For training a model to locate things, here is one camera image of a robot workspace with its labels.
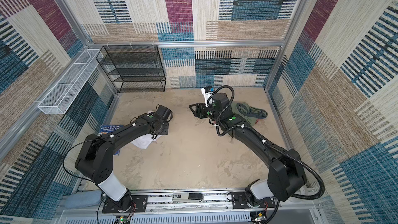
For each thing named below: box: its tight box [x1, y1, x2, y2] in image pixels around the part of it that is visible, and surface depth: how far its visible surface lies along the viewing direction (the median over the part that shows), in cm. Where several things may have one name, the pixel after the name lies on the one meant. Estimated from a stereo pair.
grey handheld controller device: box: [171, 192, 205, 204], surface depth 74 cm
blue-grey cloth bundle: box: [64, 190, 103, 209], surface depth 74 cm
